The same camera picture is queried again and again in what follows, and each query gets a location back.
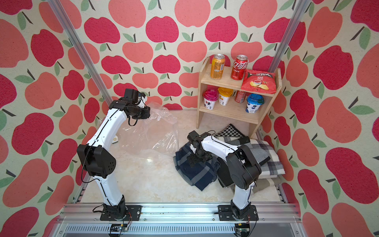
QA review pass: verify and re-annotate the navy blue plaid scarf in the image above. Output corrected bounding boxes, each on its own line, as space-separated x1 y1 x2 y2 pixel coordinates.
173 142 221 191

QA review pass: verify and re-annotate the black white check scarf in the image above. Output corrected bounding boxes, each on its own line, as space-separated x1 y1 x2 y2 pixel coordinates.
217 136 271 188

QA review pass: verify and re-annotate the clear plastic vacuum bag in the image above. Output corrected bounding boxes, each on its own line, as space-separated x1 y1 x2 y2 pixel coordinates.
116 102 179 155

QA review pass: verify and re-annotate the black white houndstooth scarf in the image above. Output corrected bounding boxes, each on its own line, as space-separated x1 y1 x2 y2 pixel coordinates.
213 124 245 138

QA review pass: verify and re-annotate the cream grey plaid scarf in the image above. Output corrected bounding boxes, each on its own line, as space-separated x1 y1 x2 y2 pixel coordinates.
255 139 285 179

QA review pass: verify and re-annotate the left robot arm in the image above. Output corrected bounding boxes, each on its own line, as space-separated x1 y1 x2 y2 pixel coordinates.
77 89 150 221

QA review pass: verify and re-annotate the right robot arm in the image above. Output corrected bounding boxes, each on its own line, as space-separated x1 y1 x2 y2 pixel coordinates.
187 131 262 221

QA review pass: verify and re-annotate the red chips bag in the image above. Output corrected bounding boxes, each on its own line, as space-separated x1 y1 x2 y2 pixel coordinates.
241 70 276 94

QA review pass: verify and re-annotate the pink lid cup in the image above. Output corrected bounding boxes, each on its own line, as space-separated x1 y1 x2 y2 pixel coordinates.
202 89 218 110

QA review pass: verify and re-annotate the wooden two-tier shelf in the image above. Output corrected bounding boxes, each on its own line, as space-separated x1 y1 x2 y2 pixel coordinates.
196 57 282 138

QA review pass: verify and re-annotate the yellow lid cup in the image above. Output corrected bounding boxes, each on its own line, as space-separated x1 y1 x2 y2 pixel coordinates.
218 87 234 106

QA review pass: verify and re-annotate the red can lower shelf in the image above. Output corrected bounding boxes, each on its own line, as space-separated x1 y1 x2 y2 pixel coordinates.
235 90 247 103

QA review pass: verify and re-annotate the blue lid cup on shelf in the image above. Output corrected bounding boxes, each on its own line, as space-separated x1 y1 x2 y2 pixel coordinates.
246 93 264 114

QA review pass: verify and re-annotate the orange drink can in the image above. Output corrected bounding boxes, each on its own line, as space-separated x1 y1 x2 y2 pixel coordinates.
210 54 226 80

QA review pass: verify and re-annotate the red cola can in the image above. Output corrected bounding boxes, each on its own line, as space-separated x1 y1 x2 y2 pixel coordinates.
231 55 249 81

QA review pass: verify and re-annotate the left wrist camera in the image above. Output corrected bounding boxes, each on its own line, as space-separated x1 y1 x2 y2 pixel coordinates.
138 92 147 108

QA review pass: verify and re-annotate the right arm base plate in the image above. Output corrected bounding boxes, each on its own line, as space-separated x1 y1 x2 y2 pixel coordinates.
216 204 259 221

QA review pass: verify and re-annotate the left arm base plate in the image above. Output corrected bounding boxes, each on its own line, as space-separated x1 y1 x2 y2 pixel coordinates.
100 204 142 221

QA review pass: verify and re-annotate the left aluminium corner post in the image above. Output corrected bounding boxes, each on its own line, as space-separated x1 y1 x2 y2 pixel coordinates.
48 0 113 106

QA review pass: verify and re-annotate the aluminium corner post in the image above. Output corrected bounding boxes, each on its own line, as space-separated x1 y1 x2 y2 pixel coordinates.
268 0 311 73
48 0 113 106

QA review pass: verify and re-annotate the aluminium front rail frame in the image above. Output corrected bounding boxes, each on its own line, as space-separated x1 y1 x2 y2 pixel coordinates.
48 202 307 237

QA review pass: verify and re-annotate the right aluminium corner post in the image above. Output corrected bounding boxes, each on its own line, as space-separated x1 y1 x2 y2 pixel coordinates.
268 0 311 73

